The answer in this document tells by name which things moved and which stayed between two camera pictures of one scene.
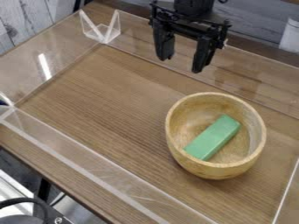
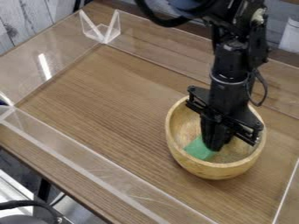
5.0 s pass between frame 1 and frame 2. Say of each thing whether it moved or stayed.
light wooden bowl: stayed
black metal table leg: stayed
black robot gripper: moved
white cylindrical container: stayed
